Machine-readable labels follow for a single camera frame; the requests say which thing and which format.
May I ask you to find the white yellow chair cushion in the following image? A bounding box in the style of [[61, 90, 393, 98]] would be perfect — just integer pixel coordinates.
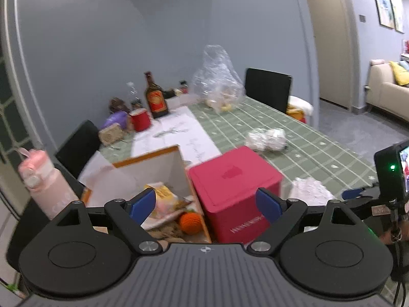
[[285, 95, 314, 124]]

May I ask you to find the framed wall picture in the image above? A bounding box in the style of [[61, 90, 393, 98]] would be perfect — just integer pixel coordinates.
[[388, 0, 406, 33], [370, 0, 395, 29]]

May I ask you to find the orange crochet ball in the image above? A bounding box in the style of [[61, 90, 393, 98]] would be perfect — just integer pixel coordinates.
[[179, 213, 203, 242]]

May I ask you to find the white table runner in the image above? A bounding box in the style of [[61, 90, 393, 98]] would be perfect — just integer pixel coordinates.
[[130, 105, 222, 167]]

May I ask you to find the brown figurine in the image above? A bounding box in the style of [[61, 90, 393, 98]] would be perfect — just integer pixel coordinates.
[[109, 97, 131, 114]]

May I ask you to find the clear plastic water bottle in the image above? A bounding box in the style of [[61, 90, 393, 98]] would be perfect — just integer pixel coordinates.
[[127, 81, 143, 111]]

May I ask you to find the green checked tablecloth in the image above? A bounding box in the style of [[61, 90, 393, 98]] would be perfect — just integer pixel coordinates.
[[99, 94, 400, 306]]

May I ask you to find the brown liquor bottle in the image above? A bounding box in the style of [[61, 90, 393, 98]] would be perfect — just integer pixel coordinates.
[[144, 71, 169, 119]]

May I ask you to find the yellow snack packet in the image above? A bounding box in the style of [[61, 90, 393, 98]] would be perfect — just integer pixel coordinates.
[[145, 182, 180, 208]]

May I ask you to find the large clear plastic bag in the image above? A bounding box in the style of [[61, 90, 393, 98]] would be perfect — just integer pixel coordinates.
[[192, 44, 246, 114]]

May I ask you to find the red cup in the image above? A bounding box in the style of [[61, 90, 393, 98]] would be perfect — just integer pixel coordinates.
[[129, 108, 151, 132]]

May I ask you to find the crumpled clear plastic wrapper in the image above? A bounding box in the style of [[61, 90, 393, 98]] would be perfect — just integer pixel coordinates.
[[245, 127, 287, 151]]

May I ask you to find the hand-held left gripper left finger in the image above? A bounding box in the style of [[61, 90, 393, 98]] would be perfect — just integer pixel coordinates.
[[51, 188, 162, 253]]

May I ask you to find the purple pouch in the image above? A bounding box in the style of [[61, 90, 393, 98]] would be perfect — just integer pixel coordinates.
[[101, 111, 130, 131]]

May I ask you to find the beige door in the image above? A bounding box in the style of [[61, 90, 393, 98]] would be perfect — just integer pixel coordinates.
[[302, 0, 353, 109]]

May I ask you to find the pink water bottle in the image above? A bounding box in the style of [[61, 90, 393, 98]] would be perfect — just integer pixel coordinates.
[[17, 147, 80, 221]]

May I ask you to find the yellow pillow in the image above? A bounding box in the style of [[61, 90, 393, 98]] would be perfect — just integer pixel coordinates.
[[389, 61, 409, 87]]

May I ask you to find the small beige radio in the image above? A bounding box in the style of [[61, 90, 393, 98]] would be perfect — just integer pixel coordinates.
[[98, 123, 126, 148]]

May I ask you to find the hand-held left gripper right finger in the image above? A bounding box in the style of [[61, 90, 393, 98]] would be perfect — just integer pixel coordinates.
[[246, 188, 361, 253]]

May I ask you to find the orange cardboard box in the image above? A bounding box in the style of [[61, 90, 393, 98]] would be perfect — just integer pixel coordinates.
[[80, 145, 213, 245]]

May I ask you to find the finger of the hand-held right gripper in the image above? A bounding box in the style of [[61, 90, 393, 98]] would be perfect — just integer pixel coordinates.
[[341, 184, 381, 207]]

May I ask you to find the red box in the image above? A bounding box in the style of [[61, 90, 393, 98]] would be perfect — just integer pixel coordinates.
[[188, 145, 285, 245]]

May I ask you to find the beige sofa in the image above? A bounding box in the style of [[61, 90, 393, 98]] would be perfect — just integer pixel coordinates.
[[364, 59, 409, 116]]

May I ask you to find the person's right hand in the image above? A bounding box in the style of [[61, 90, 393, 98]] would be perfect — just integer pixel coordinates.
[[380, 225, 407, 247]]

